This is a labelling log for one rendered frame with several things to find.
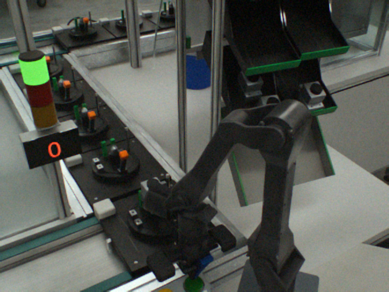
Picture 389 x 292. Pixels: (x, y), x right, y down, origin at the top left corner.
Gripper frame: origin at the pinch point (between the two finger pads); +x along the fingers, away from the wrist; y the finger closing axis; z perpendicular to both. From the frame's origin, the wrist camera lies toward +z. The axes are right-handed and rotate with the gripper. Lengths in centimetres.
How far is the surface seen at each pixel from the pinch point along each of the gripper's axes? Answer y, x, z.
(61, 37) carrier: -20, 5, 156
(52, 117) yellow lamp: 16.2, -26.1, 30.9
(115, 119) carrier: -12, 5, 72
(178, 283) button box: 2.4, 5.5, 1.9
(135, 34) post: -46, 0, 129
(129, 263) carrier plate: 9.7, 4.6, 11.8
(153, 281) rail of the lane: 6.7, 6.2, 5.5
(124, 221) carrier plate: 5.2, 4.6, 24.7
